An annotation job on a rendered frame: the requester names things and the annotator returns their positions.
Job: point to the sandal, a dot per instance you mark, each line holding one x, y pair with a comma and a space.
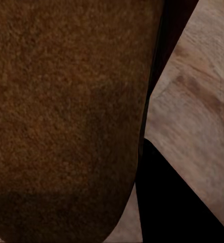
76, 77

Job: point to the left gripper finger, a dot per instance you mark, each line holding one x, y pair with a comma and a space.
170, 212

